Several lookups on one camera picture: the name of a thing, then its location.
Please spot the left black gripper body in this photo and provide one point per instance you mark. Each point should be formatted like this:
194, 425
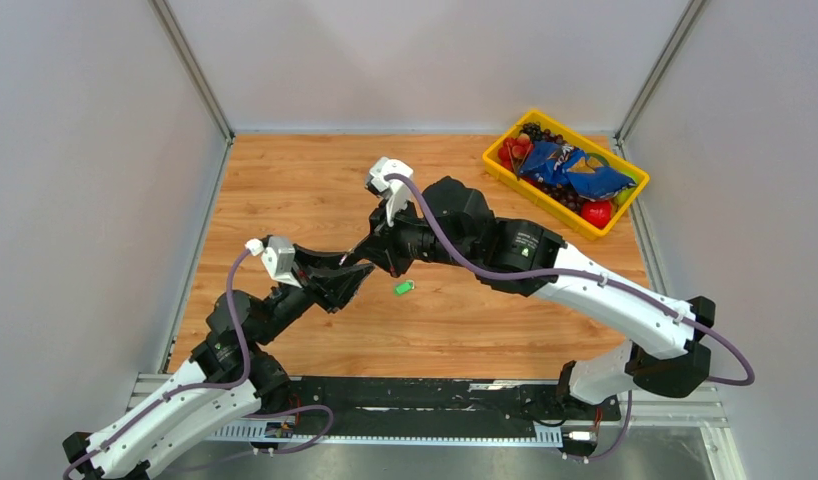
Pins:
308, 281

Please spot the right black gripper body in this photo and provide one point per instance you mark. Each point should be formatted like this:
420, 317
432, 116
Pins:
407, 240

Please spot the green key tag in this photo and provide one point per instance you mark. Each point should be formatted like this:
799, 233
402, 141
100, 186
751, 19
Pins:
403, 287

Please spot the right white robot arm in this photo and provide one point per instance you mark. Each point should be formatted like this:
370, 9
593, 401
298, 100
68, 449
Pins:
451, 224

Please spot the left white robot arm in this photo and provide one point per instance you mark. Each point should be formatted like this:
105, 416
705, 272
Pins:
228, 376

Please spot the yellow plastic basket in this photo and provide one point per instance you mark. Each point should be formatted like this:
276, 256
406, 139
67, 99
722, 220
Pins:
542, 200

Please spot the blue snack bag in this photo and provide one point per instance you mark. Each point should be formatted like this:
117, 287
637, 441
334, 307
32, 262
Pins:
590, 176

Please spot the dark grape bunch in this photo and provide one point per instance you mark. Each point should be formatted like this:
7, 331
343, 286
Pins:
564, 197

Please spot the red apple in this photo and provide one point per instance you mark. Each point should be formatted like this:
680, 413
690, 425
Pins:
597, 213

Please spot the green fruit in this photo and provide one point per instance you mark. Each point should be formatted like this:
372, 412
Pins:
622, 196

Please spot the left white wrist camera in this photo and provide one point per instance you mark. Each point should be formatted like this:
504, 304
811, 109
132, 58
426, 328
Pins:
277, 254

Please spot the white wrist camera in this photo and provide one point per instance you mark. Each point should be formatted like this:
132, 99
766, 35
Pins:
277, 254
394, 192

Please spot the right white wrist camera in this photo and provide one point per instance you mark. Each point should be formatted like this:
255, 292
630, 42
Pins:
394, 192

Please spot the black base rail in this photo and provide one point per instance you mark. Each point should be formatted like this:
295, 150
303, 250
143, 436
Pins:
429, 411

